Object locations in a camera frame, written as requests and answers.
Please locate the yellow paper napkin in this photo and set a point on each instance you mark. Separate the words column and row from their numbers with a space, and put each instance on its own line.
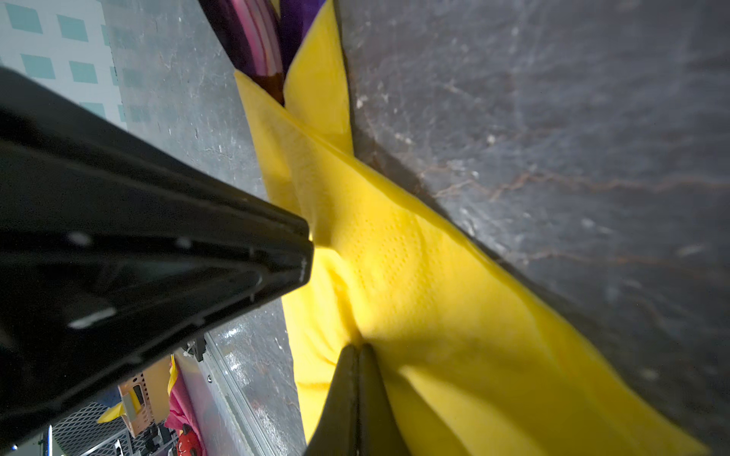
column 472, row 361

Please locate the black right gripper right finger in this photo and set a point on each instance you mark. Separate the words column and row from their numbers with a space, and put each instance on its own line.
column 378, row 430

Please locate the purple metal spoon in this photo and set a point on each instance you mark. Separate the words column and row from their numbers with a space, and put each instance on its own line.
column 249, row 33

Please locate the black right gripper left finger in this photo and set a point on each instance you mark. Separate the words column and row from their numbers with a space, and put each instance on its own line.
column 337, row 432

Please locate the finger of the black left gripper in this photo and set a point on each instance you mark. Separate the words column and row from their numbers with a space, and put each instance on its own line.
column 114, row 254

